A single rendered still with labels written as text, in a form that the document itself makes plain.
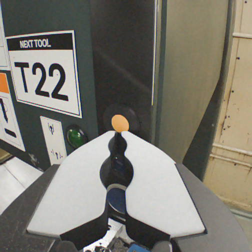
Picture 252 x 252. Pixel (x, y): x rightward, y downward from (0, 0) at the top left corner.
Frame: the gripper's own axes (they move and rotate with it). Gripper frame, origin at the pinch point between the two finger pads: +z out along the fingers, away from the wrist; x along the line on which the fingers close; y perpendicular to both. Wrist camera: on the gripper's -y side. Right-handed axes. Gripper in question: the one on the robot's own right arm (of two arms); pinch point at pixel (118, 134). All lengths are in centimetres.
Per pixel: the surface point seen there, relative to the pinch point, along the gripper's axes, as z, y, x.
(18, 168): 100, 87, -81
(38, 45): 5.8, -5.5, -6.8
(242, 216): 67, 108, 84
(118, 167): 1.2, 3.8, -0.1
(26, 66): 7.0, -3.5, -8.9
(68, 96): 4.2, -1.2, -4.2
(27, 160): 9.6, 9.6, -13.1
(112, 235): 35, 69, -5
